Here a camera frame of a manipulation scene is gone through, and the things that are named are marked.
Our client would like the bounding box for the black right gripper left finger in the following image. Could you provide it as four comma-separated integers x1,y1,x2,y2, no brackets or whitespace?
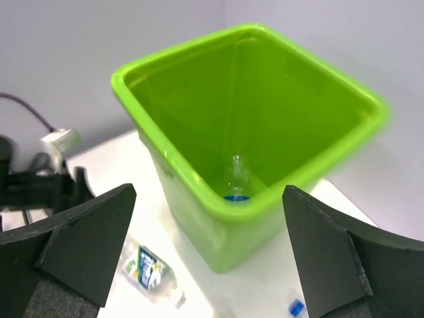
1,184,136,317

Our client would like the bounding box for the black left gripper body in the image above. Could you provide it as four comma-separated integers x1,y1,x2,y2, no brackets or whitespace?
1,136,95,212

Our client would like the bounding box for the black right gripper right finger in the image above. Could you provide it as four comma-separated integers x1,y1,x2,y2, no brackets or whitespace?
282,185,423,317

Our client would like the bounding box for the clear bottle white green label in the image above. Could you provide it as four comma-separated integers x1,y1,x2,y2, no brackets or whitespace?
117,235,186,309

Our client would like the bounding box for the clear bottle blue label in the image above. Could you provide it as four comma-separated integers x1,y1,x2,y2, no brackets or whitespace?
223,154,264,202

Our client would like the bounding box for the green plastic bin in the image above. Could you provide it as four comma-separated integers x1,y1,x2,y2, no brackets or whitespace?
111,23,390,273

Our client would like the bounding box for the clear bottle blue cap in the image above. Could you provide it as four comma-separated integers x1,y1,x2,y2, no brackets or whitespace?
286,290,307,318

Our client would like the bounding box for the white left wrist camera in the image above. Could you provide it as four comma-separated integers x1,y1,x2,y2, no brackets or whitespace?
40,129,81,173

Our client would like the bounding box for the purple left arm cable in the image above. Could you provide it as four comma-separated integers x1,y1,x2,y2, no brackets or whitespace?
0,92,57,133

